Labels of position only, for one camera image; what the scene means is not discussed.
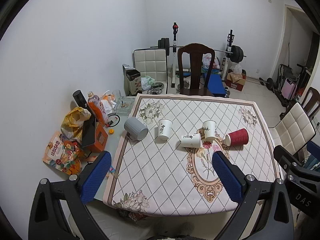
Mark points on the metal bowl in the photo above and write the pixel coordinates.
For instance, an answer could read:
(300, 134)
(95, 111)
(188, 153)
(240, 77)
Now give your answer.
(158, 85)
(154, 91)

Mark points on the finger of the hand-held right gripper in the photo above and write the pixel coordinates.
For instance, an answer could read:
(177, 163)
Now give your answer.
(314, 148)
(285, 155)

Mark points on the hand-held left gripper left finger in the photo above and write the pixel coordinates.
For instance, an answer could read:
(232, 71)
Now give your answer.
(96, 177)

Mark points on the tall black printed box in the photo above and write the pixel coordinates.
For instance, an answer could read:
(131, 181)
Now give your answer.
(132, 81)

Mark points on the dark wooden chair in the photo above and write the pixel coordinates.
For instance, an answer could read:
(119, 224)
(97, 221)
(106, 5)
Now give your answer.
(195, 55)
(310, 97)

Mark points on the clear drinking glass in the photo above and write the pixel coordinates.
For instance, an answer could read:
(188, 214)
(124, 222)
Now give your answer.
(116, 95)

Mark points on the white paper cup black print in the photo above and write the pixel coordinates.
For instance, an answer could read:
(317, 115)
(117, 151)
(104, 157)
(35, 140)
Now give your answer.
(164, 130)
(190, 140)

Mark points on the black cylinder bottle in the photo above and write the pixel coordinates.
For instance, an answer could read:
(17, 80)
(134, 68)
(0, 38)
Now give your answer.
(80, 99)

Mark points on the black folding trolley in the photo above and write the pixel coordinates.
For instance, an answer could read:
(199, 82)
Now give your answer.
(283, 73)

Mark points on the yellow plastic bag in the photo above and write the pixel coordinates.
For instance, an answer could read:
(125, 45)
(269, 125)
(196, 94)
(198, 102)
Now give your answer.
(73, 120)

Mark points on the white barbell rack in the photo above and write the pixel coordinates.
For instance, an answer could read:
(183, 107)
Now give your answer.
(174, 62)

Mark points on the cardboard box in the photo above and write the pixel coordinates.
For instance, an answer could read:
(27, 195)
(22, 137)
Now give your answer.
(236, 83)

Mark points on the white padded chair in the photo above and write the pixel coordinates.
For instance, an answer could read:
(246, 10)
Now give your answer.
(295, 122)
(150, 62)

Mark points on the orange snack bag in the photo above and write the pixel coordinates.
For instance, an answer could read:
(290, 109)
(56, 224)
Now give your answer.
(60, 155)

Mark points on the black dumbbell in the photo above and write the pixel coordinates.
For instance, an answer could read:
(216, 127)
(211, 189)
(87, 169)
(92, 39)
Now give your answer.
(269, 83)

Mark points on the white paper cup green print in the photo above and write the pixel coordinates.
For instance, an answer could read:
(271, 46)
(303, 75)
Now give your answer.
(209, 130)

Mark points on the blue weight bench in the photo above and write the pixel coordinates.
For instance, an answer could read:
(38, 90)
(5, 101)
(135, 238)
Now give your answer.
(215, 83)

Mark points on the clear plastic tray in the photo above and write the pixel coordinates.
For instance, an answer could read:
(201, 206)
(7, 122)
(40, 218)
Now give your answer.
(124, 105)

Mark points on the pink suitcase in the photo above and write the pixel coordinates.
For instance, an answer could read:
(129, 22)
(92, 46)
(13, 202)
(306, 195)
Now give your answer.
(288, 90)

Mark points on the orange box black lid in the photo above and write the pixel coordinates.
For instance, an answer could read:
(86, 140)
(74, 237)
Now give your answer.
(96, 140)

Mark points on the floral diamond pattern table mat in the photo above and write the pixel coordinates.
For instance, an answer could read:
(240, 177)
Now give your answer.
(162, 172)

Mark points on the red ribbed paper cup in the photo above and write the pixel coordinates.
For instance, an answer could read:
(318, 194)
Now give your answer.
(237, 137)

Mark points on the orange white plastic bag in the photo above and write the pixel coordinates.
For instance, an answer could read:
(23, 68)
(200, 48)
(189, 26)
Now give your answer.
(107, 101)

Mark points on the grey ribbed mug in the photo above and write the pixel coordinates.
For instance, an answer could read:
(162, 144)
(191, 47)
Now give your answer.
(136, 129)

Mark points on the green white plastic bag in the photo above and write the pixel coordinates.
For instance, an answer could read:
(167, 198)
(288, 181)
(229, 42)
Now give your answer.
(147, 82)

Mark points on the white plastic bag red print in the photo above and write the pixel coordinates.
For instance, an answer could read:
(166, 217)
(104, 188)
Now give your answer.
(208, 61)

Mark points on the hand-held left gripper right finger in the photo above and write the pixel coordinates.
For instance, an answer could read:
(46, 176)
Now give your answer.
(228, 177)

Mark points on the barbell with black plates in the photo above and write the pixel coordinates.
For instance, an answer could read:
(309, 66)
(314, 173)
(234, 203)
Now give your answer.
(236, 53)

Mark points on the orange drink bottle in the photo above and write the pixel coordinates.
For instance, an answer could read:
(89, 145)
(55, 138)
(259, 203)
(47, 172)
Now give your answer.
(96, 106)

